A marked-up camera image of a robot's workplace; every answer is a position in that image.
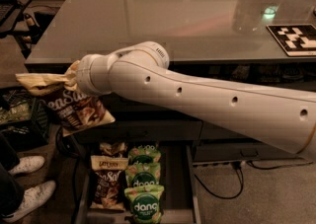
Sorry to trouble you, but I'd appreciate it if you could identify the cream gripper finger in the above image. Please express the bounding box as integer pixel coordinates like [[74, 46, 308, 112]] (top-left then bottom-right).
[[64, 60, 80, 91]]

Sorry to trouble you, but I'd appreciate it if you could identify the brown sea salt chip bag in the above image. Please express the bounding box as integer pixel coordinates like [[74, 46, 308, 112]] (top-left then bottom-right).
[[16, 73, 115, 136]]

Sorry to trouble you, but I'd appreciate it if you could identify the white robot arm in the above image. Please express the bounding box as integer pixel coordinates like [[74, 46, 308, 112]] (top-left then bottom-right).
[[74, 41, 316, 161]]

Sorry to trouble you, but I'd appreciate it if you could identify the top left drawer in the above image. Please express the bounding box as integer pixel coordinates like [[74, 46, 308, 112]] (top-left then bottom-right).
[[98, 93, 172, 114]]

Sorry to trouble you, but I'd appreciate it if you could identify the middle left drawer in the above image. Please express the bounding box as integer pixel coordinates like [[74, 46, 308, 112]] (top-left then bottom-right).
[[75, 120, 202, 144]]

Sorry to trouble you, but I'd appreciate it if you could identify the green dang chip bag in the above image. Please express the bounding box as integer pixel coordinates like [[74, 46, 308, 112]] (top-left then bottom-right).
[[128, 145, 161, 164], [124, 185, 164, 224], [125, 163, 161, 187]]

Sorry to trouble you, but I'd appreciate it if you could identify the front green dang chip bag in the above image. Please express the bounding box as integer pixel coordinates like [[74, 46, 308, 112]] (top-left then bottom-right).
[[124, 185, 164, 224]]

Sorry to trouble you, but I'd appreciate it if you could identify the bottom right drawer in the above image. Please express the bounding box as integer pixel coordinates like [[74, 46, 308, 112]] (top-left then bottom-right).
[[194, 138, 296, 163]]

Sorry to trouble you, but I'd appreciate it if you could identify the grey cabinet counter unit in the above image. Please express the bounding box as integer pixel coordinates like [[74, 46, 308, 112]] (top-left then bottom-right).
[[25, 0, 316, 160]]

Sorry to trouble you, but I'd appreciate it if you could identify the open bottom left drawer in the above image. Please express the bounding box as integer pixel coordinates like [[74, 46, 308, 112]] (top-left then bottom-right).
[[74, 144, 201, 224]]

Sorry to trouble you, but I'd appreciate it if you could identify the top right drawer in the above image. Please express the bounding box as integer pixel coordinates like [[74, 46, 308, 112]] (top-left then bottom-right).
[[261, 82, 316, 92]]

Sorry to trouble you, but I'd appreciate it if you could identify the black plastic crate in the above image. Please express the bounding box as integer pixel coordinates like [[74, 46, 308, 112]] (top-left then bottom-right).
[[0, 87, 50, 151]]

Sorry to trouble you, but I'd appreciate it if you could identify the white sneaker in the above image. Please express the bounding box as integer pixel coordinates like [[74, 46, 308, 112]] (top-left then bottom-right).
[[9, 156, 45, 176], [1, 181, 56, 223]]

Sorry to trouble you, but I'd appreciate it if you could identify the dark trouser leg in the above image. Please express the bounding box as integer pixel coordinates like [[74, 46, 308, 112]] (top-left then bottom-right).
[[0, 134, 25, 217]]

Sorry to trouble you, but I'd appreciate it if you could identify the black white fiducial marker board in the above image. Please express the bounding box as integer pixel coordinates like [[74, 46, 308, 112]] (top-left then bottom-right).
[[267, 24, 316, 57]]

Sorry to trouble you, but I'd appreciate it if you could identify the black power cable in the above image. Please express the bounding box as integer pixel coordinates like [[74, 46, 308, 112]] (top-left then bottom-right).
[[194, 159, 314, 200]]

